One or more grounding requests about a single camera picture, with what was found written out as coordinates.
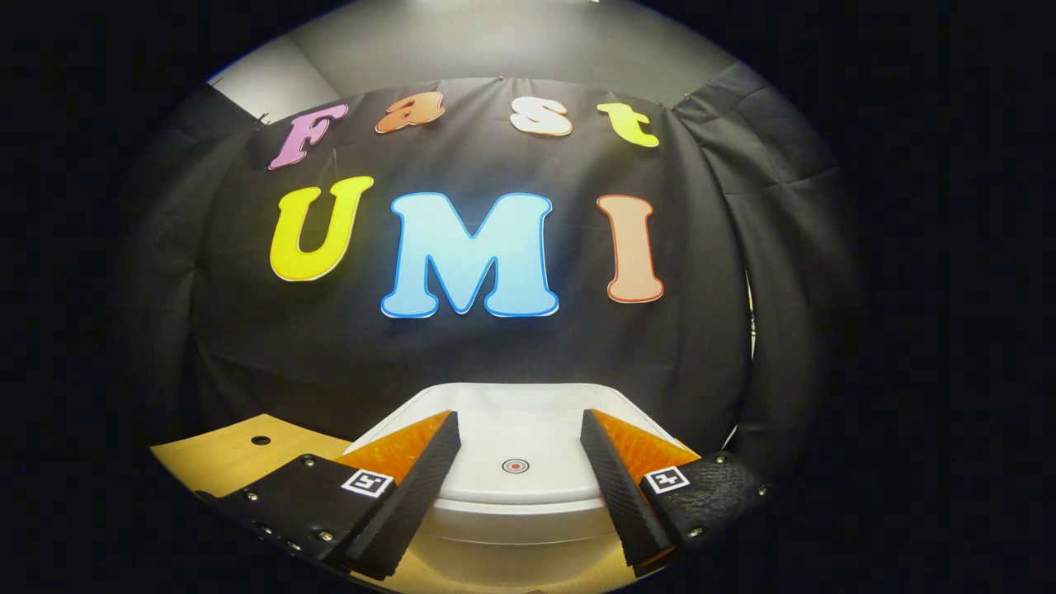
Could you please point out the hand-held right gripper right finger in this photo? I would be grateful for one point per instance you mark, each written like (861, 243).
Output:
(615, 487)

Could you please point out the wooden desktop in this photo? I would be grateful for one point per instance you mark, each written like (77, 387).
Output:
(214, 450)

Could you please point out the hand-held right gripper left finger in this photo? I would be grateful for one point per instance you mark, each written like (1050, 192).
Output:
(412, 495)

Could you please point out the white desktop garbage bin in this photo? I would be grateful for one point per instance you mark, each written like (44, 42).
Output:
(511, 412)

